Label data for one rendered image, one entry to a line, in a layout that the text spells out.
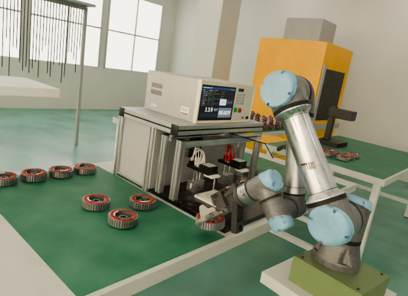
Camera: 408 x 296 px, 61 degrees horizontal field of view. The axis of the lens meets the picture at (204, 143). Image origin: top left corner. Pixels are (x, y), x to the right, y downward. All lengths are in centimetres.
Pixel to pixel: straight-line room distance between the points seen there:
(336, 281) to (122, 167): 117
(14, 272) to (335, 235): 89
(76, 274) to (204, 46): 498
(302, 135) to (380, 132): 578
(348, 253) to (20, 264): 98
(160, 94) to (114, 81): 707
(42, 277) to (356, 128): 631
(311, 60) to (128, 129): 384
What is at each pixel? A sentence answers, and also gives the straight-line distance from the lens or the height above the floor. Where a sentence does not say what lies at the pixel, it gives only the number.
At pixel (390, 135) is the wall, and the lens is 678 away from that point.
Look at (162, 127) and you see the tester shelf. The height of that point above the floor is 109.
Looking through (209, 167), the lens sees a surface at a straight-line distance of 164.
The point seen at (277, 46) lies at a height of 183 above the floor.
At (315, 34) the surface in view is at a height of 208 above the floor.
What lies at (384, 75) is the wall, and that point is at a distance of 683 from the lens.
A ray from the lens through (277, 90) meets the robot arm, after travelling 107.
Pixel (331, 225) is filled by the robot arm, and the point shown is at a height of 101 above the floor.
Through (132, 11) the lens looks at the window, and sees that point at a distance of 905.
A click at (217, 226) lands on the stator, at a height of 82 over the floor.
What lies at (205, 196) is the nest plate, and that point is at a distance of 166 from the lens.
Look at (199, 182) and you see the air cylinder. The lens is 174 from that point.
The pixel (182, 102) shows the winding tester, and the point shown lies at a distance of 167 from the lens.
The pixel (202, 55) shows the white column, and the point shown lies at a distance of 579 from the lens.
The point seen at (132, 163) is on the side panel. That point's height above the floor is 85.
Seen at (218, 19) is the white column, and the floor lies 210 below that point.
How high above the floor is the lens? 138
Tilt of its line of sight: 12 degrees down
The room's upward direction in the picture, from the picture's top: 9 degrees clockwise
